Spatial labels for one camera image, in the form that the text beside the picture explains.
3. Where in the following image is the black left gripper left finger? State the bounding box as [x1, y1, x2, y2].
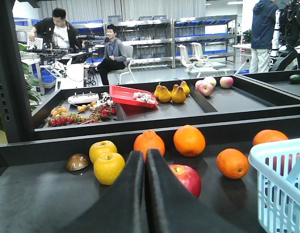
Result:
[60, 151, 149, 233]

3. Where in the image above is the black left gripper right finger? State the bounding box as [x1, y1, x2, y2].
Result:
[145, 149, 239, 233]

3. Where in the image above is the light blue plastic basket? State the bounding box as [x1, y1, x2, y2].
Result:
[249, 138, 300, 233]

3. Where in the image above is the red apple back left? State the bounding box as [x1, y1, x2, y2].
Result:
[169, 164, 202, 198]

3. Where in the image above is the red apple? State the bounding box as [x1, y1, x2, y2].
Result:
[265, 152, 300, 178]
[169, 164, 202, 198]

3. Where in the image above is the yellow apple front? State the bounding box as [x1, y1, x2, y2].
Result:
[94, 152, 126, 185]

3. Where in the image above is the yellow apple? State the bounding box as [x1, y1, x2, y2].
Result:
[89, 140, 117, 164]
[94, 152, 126, 185]

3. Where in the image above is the yellow apple rear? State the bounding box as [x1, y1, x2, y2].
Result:
[89, 140, 117, 164]

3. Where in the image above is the brown half fruit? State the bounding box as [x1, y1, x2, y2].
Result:
[65, 153, 91, 171]

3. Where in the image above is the orange back middle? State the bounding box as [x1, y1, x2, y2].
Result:
[174, 125, 206, 157]

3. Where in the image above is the orange back left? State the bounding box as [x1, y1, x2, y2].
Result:
[133, 130, 165, 161]

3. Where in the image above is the small orange centre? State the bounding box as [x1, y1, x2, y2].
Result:
[216, 148, 250, 180]

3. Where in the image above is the black wooden fruit display table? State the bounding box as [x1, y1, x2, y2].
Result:
[0, 114, 300, 233]

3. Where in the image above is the red plastic tray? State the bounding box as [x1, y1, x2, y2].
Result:
[109, 85, 158, 108]

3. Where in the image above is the white handheld device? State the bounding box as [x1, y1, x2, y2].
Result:
[67, 93, 99, 104]

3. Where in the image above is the orange behind centre apple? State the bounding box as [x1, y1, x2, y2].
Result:
[253, 129, 289, 146]

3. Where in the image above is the red apple centre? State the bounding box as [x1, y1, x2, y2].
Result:
[265, 152, 300, 178]

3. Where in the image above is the black rear display table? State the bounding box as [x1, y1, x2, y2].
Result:
[33, 76, 300, 140]

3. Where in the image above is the seated person grey jacket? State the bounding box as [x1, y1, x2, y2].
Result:
[95, 24, 127, 85]

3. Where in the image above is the person in black shirt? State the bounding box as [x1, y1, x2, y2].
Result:
[28, 8, 81, 53]

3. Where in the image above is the standing person blue jacket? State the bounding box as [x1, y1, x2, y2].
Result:
[249, 0, 278, 73]

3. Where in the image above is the black upright rack post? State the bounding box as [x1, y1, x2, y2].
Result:
[0, 0, 33, 143]

